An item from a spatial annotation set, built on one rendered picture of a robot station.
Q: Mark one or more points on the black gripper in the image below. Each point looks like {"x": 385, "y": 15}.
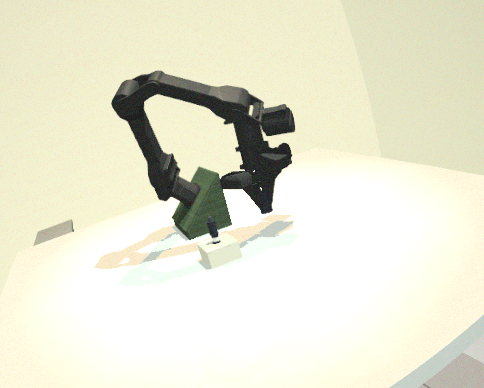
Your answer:
{"x": 251, "y": 182}

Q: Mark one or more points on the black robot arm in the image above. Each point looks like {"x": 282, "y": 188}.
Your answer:
{"x": 228, "y": 102}

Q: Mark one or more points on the cream rectangular block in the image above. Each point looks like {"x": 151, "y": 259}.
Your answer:
{"x": 215, "y": 255}

